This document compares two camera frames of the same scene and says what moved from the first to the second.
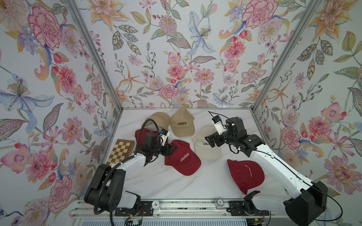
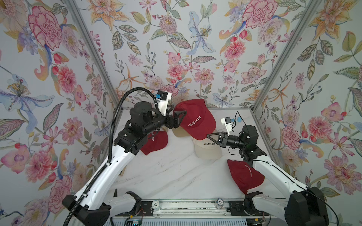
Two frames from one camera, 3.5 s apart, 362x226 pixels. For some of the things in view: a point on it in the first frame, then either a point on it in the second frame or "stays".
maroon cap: x=247 y=175 stays
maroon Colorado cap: x=184 y=159 -> x=198 y=122
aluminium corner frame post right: x=312 y=8 stays
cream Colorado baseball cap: x=203 y=148 stays
